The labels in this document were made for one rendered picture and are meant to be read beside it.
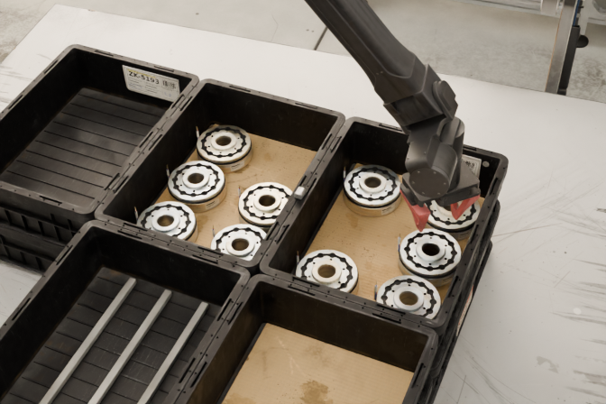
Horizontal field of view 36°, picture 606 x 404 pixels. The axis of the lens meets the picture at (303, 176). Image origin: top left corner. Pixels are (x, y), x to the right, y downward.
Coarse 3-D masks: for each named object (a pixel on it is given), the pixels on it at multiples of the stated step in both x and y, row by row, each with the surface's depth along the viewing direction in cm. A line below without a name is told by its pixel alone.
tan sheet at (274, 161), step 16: (256, 144) 178; (272, 144) 178; (288, 144) 178; (192, 160) 176; (256, 160) 175; (272, 160) 175; (288, 160) 175; (304, 160) 175; (240, 176) 172; (256, 176) 172; (272, 176) 172; (288, 176) 172; (224, 208) 166; (208, 224) 164; (224, 224) 164; (240, 224) 164; (208, 240) 161
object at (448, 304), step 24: (360, 120) 167; (336, 144) 165; (504, 168) 158; (312, 192) 155; (288, 216) 151; (480, 216) 150; (480, 240) 149; (264, 264) 144; (312, 288) 140; (456, 288) 139; (384, 312) 137; (408, 312) 136
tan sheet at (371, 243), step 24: (336, 216) 164; (360, 216) 164; (384, 216) 164; (408, 216) 164; (336, 240) 160; (360, 240) 160; (384, 240) 160; (360, 264) 156; (384, 264) 156; (360, 288) 153
